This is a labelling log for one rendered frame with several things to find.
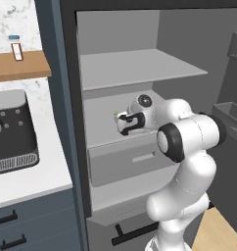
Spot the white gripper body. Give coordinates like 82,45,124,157
114,111,132,132

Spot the grey fridge drawer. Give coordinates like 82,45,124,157
87,131,177,188

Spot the grey fridge shelf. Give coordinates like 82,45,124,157
78,48,209,92

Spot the blue-grey cabinet side panel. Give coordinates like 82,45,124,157
34,0,89,251

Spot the dark grey fridge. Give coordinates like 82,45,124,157
60,0,237,251

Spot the black and grey coffee machine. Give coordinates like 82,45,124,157
0,89,40,176

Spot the blue-grey drawer front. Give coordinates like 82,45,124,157
0,207,82,251
0,189,76,229

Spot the jar with blue lid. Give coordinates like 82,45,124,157
8,34,24,62

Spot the dark fridge door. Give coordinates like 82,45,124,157
190,0,237,243

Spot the black bar handle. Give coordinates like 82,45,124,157
111,222,160,247

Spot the wooden wall shelf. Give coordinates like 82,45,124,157
0,49,53,83

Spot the black drawer handle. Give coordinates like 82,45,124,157
0,209,19,227
0,232,27,251

